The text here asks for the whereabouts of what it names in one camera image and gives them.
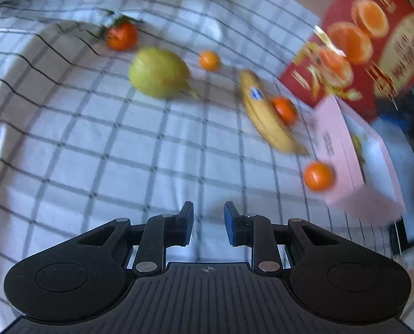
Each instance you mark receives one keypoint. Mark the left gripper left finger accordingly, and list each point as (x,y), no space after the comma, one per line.
(160,233)

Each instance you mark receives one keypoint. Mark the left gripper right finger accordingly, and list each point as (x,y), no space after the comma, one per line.
(258,233)

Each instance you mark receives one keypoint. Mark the mandarin orange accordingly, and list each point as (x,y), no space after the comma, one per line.
(319,176)

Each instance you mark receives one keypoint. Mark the mandarin with green stem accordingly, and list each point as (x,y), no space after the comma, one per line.
(286,110)

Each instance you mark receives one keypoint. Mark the banana with blue sticker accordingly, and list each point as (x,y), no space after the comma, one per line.
(264,116)

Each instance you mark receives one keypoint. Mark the green pear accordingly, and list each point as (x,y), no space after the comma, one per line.
(160,73)
(358,148)

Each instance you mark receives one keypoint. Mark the small kumquat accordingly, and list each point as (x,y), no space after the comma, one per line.
(209,61)

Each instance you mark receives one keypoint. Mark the leafy mandarin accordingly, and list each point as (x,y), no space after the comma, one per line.
(122,34)

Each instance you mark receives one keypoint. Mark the pink cardboard box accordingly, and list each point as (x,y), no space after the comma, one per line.
(370,191)

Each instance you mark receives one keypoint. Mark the checkered white tablecloth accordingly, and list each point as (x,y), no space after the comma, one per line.
(79,146)

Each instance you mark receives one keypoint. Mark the red snack bag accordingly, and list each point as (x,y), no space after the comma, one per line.
(362,51)

